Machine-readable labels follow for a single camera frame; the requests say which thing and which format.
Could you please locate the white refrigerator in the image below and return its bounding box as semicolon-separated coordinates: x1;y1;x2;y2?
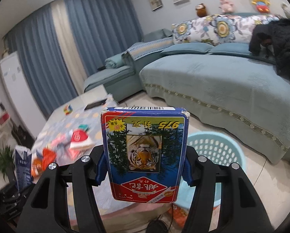
0;52;46;138

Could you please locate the teal sofa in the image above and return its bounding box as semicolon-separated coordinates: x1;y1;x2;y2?
83;29;290;164

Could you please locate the colourful puzzle cube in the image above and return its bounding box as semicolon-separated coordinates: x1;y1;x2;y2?
63;105;73;115

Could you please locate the floral long pillow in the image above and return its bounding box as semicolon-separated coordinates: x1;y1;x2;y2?
172;14;282;46

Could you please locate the scale pattern tablecloth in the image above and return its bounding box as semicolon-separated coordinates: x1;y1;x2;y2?
33;101;136;224

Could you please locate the pink pig plush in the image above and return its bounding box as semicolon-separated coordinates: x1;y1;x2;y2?
219;0;234;14

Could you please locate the folded teal blanket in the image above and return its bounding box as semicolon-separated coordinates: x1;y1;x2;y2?
105;53;124;69

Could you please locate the teal small cup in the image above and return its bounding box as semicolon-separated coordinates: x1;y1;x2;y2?
78;124;89;131

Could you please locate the brown monkey plush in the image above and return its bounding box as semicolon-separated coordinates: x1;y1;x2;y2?
195;3;208;17

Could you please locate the red white paper cup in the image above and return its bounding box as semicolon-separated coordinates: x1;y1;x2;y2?
70;128;95;150

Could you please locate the black jacket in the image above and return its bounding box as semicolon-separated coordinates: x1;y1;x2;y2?
249;18;290;75

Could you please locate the light blue plastic basket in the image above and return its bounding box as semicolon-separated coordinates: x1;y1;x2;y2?
175;131;246;209

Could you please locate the yellow pikachu plush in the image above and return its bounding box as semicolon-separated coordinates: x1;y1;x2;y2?
251;0;270;13

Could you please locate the orange plastic bag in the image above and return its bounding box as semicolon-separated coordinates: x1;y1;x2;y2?
31;147;56;178

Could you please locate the green potted plant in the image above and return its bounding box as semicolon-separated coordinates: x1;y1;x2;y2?
0;145;16;183

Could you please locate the orange cardboard box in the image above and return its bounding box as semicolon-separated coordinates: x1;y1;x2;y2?
168;205;189;228

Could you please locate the teal flat cushion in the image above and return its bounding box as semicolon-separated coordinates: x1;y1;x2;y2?
161;43;213;56
208;43;257;58

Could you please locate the cream sheer curtain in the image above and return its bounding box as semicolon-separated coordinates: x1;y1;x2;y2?
50;0;87;95

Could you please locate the white blue carton box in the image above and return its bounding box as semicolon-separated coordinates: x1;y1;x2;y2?
15;145;32;191

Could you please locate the white teddy bear plush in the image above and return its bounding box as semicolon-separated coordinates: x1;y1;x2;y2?
281;2;290;18

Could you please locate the black smartphone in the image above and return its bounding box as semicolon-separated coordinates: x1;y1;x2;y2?
84;98;107;111

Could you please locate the blue curtain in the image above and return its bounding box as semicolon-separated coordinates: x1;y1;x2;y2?
5;0;142;116

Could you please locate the blue tiger playing card box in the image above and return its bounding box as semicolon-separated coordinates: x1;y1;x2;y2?
101;106;190;203

